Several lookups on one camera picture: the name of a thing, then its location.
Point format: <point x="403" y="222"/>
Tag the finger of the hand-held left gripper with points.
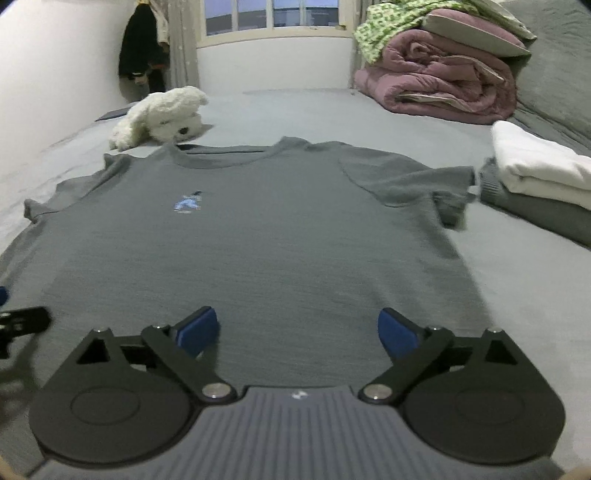
<point x="3" y="295"/>
<point x="25" y="321"/>

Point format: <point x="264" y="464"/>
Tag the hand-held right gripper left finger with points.
<point x="198" y="330"/>

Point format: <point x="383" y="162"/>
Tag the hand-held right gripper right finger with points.
<point x="397" y="332"/>

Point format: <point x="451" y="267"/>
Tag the grey t-shirt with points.
<point x="277" y="230"/>

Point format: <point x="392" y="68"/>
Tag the folded grey garment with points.
<point x="531" y="210"/>

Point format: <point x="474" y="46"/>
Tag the dark tablet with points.
<point x="113" y="114"/>

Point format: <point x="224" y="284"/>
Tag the white plush dog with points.
<point x="161" y="115"/>

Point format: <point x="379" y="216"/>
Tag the folded white garment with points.
<point x="540" y="161"/>

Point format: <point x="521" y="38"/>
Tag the pink folded quilt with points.
<point x="434" y="78"/>

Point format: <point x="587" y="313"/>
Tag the black hanging coat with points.
<point x="138" y="50"/>

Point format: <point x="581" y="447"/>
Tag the grey curtain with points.
<point x="182" y="46"/>

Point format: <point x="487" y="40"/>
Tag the grey quilted headboard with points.
<point x="558" y="69"/>

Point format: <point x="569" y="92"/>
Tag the green patterned blanket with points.
<point x="392" y="23"/>

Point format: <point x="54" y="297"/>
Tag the beige hanging garment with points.
<point x="160" y="23"/>

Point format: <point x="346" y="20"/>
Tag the pink pillow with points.
<point x="475" y="32"/>

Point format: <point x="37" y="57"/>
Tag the window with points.
<point x="272" y="18"/>

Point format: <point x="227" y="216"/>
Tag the pale grey pillow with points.
<point x="503" y="14"/>

